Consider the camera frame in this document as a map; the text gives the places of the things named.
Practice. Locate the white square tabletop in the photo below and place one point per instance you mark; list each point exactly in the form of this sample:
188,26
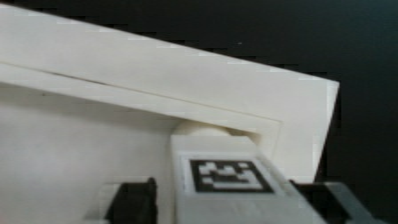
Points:
76,143

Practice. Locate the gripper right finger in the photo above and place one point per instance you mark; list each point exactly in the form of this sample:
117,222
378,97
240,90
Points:
330,205

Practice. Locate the white front fence bar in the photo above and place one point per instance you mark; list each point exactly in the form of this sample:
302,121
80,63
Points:
80,60

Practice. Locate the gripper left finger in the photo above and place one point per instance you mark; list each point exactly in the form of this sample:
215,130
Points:
124,205

